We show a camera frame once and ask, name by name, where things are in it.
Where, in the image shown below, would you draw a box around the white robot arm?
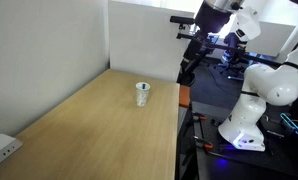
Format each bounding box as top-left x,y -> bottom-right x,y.
218,49 -> 298,151

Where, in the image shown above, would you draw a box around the white patterned paper cup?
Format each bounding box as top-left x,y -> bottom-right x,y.
135,82 -> 150,107

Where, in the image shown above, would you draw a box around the white partition board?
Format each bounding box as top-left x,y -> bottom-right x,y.
108,0 -> 193,82

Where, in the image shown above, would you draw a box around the orange black clamp far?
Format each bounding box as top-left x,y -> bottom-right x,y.
192,112 -> 207,120

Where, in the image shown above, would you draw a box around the orange black clamp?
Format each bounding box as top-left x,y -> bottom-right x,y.
192,112 -> 207,120
193,136 -> 213,149

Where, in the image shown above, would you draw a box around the orange black clamp near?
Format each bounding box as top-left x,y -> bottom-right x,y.
193,136 -> 213,149

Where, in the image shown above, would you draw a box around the cyan lit computer case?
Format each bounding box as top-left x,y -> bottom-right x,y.
280,113 -> 298,136

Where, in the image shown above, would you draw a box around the white box on table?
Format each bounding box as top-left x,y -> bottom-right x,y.
0,134 -> 22,163

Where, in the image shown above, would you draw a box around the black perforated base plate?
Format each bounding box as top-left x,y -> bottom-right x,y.
192,102 -> 298,180

